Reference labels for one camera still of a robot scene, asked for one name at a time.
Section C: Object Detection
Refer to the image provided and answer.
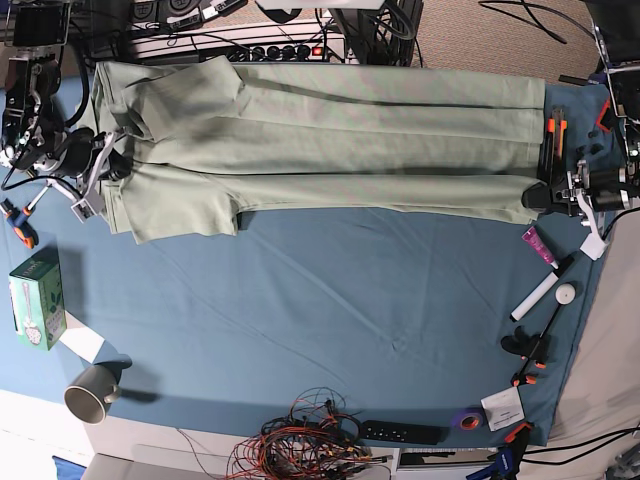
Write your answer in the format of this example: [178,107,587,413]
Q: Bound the tangled red black wires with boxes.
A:
[174,387,391,480]

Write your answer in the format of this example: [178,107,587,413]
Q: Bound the white marker pen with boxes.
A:
[509,255,575,322]

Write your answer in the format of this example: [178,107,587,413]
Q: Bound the left silver gripper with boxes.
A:
[521,158,606,240]

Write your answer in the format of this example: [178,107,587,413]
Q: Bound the black orange bar clamp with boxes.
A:
[500,303,564,387]

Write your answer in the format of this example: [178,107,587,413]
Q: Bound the right silver gripper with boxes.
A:
[44,128,133,203]

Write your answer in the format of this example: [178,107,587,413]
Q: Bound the black power strip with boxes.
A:
[198,44,329,63]

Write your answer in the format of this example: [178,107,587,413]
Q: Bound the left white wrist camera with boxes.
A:
[580,232,608,261]

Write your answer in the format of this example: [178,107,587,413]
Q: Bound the black remote control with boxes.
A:
[359,420,448,446]

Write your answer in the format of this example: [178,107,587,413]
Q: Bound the white round cap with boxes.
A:
[555,283,576,305]

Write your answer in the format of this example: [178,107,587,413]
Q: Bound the blue orange handled screwdriver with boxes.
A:
[1,186,49,249]

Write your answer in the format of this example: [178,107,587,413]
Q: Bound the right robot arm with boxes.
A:
[1,1,131,218]

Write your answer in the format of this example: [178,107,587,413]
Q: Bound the blue table cloth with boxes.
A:
[32,80,608,436]

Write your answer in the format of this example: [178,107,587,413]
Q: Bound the light green T-shirt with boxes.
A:
[82,57,545,243]

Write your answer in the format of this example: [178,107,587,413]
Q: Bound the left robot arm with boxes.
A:
[521,1,639,231]

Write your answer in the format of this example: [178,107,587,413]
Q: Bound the purple tape roll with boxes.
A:
[450,406,486,432]

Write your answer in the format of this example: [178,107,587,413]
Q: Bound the orange black utility knife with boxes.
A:
[537,107,568,184]

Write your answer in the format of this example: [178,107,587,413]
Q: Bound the purple tube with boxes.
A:
[522,226,559,269]

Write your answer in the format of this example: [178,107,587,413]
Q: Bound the grey ceramic mug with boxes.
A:
[63,365,121,425]

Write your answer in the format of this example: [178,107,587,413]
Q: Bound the white paper sheet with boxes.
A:
[59,311,105,363]

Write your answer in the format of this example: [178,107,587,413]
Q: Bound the blue black bar clamp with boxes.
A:
[466,422,534,480]

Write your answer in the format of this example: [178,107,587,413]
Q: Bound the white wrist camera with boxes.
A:
[71,194,104,223]
[580,232,608,261]

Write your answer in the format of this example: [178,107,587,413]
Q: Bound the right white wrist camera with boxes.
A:
[71,194,104,223]

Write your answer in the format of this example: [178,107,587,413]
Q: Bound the green tissue box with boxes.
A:
[9,248,67,351]

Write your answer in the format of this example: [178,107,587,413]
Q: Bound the white paper packet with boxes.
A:
[481,387,525,432]

